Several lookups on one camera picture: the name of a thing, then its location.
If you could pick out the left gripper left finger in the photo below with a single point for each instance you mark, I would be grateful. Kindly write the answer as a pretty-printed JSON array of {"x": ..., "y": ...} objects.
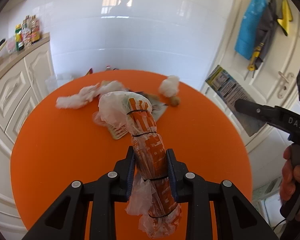
[{"x": 125, "y": 170}]

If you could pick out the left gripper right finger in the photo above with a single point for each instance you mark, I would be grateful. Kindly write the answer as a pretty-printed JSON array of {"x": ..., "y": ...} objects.
[{"x": 176, "y": 173}]

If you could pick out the orange chopstick bundle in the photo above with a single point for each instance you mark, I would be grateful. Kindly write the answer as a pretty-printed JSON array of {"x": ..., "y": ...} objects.
[{"x": 151, "y": 197}]

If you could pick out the black gold snack wrapper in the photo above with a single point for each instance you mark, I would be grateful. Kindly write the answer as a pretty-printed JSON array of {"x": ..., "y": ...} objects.
[{"x": 158, "y": 107}]

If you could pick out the blue printed packet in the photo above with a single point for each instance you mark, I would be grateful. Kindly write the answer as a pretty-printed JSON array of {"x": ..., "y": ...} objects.
[{"x": 229, "y": 91}]

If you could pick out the white tissue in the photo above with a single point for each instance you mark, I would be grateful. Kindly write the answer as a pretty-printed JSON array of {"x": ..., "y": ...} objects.
[{"x": 87, "y": 94}]

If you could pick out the cream kitchen cabinet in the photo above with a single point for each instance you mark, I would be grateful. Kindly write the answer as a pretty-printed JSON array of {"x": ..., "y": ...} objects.
[{"x": 22, "y": 87}]

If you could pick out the person's right hand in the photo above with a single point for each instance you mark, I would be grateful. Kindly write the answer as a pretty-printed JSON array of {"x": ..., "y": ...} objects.
[{"x": 290, "y": 176}]

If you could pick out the red white patterned wrapper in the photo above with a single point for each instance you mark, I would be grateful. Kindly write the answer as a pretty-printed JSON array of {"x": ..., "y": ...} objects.
[{"x": 117, "y": 133}]

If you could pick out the white panel door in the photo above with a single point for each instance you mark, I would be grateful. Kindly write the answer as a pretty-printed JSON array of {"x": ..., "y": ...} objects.
[{"x": 284, "y": 56}]

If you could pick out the orange round table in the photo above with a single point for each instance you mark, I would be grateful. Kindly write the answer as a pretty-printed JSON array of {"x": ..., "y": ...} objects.
[{"x": 58, "y": 146}]

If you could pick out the white tissue ball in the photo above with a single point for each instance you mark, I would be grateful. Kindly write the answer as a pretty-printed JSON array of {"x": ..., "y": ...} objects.
[{"x": 170, "y": 86}]

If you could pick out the blue hanging cloth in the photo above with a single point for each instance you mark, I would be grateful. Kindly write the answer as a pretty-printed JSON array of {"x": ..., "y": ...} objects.
[{"x": 245, "y": 43}]

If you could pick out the red bag on floor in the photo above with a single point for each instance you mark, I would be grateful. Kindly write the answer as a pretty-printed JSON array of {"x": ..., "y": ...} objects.
[{"x": 90, "y": 71}]

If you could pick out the grey hanging cloth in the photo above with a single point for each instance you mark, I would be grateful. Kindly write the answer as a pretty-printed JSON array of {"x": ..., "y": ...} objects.
[{"x": 265, "y": 34}]

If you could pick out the clear plastic bag on floor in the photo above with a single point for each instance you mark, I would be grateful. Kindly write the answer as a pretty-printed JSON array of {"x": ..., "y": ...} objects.
[{"x": 57, "y": 80}]

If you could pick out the brown sauce bottle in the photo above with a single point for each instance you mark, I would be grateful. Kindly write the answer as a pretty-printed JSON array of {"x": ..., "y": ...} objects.
[{"x": 35, "y": 29}]

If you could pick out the red label sauce bottle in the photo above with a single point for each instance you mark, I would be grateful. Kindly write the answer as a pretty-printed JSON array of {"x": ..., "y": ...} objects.
[{"x": 26, "y": 34}]

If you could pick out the green label sauce bottle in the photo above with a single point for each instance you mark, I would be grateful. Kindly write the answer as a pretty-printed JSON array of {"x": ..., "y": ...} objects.
[{"x": 19, "y": 38}]

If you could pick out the door handle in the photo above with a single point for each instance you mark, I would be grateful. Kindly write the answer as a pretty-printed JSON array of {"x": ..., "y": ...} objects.
[{"x": 285, "y": 83}]

